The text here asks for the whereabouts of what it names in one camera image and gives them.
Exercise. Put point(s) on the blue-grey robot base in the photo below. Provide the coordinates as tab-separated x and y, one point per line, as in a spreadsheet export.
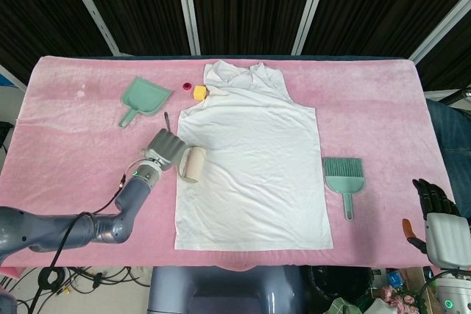
228	292

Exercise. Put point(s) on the yellow sponge block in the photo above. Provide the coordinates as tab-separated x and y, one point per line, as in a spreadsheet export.
199	93

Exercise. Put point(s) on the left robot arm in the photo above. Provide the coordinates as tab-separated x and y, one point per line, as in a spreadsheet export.
37	227

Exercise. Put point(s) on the small blue box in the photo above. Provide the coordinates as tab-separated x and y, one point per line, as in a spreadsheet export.
394	278

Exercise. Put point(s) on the metal spoon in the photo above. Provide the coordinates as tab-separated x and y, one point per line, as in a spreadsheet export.
166	119

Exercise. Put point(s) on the pink artificial flowers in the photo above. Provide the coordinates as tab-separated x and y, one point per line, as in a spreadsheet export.
397	299

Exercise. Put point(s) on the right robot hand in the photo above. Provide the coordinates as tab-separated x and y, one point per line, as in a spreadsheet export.
447	240

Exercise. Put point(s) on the white metal frame post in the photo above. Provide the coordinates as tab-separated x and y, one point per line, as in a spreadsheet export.
441	23
187	5
11	75
92	9
312	5

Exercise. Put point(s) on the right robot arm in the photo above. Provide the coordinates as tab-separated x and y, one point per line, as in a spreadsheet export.
452	292

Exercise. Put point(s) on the white sleeveless shirt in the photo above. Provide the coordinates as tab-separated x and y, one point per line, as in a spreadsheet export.
254	163

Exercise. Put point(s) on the green lint roller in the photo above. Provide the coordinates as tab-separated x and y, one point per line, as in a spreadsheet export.
195	163

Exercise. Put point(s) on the green plastic hand brush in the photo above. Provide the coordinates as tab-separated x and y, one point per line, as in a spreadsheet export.
344	181

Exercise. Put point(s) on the blue denim jeans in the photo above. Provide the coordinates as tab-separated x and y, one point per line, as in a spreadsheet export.
452	137

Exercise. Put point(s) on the green plastic dustpan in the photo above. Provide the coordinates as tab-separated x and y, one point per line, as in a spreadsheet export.
145	95

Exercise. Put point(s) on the green white checked cloth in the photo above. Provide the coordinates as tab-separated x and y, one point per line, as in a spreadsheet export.
344	306

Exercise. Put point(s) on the black round bin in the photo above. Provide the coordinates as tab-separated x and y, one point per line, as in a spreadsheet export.
342	281

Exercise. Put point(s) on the small red round cap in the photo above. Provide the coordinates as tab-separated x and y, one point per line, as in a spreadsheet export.
187	85

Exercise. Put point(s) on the pink fluffy blanket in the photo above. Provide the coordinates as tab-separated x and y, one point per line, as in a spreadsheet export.
73	126

